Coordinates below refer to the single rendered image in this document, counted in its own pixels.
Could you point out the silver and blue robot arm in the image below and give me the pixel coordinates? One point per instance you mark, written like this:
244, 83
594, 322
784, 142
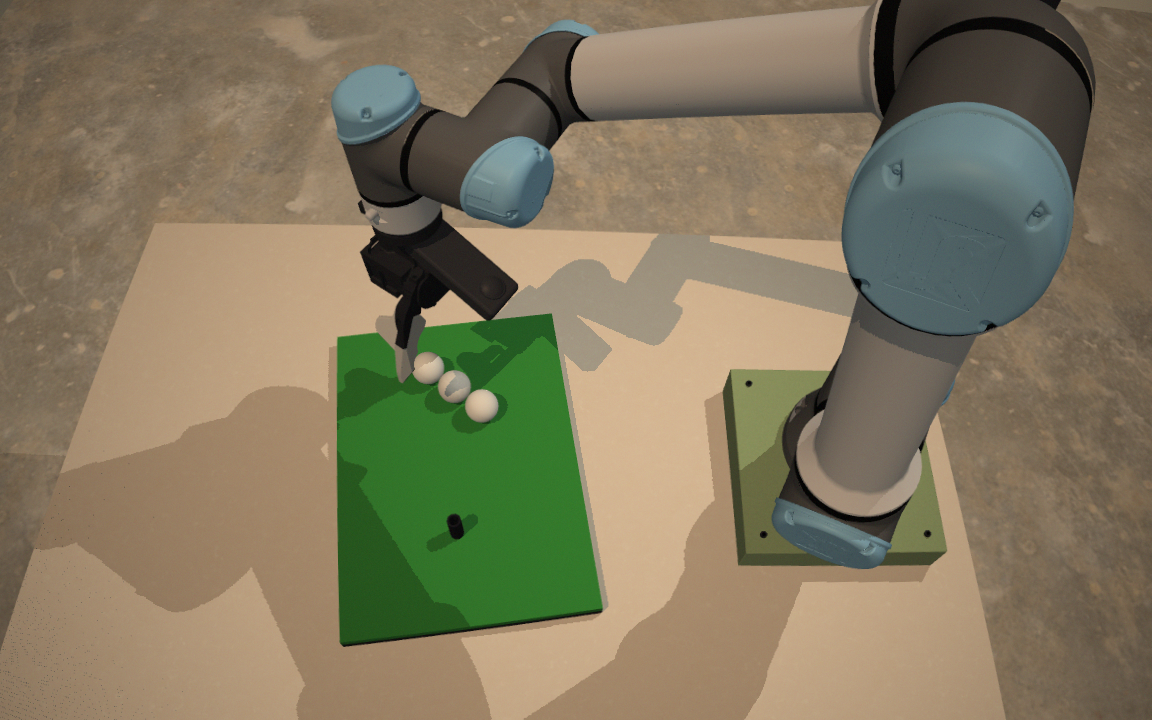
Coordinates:
956, 218

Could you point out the light grey ball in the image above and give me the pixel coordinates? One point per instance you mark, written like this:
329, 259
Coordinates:
454, 386
429, 368

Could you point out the green golf mat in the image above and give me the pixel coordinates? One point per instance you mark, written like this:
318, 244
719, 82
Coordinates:
406, 459

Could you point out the cream sphere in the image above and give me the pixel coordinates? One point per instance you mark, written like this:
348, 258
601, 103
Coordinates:
481, 405

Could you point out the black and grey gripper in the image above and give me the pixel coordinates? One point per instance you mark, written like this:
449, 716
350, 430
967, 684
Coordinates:
421, 289

